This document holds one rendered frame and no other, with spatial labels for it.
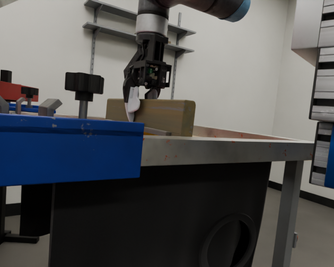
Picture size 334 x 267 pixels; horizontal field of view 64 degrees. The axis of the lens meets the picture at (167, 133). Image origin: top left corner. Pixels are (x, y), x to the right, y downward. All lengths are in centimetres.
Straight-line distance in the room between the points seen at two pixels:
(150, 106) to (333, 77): 36
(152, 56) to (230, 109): 319
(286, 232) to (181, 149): 66
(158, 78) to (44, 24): 213
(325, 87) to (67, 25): 252
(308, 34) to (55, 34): 245
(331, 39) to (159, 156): 26
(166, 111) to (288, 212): 57
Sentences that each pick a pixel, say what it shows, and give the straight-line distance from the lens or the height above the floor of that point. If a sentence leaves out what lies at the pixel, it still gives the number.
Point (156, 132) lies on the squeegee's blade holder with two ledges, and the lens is 54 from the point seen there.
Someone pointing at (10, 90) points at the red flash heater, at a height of 107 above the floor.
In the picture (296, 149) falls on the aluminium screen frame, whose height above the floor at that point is 98.
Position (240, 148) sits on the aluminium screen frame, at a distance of 47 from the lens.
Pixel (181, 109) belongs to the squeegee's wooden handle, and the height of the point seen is 103.
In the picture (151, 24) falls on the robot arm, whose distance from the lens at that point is 65.
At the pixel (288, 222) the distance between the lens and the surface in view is 97.
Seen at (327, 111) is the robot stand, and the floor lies 105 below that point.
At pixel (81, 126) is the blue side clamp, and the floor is 100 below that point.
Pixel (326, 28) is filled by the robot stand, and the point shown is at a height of 115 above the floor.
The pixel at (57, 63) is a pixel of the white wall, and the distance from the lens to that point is 266.
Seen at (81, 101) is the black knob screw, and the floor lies 103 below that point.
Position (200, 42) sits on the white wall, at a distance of 344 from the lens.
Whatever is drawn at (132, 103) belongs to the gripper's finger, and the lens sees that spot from 65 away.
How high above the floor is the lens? 103
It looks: 4 degrees down
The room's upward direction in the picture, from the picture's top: 5 degrees clockwise
